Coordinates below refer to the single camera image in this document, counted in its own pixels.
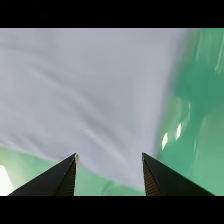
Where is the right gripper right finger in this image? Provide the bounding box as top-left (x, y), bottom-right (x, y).
top-left (141, 152), bottom-right (215, 197)

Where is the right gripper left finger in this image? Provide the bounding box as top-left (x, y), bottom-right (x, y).
top-left (8, 152), bottom-right (79, 197)

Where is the white garment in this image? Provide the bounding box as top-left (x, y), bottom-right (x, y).
top-left (0, 28), bottom-right (196, 192)

